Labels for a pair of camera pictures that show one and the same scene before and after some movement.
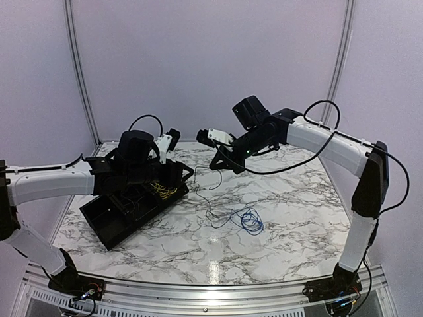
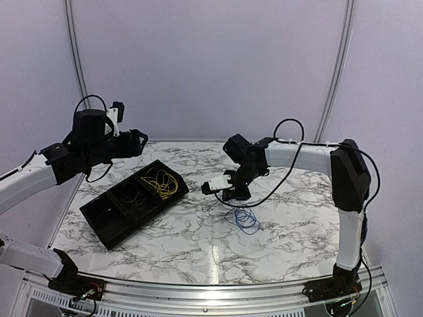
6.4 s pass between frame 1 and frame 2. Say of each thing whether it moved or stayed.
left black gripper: moved
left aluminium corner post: stayed
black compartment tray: stayed
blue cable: moved
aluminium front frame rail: stayed
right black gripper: moved
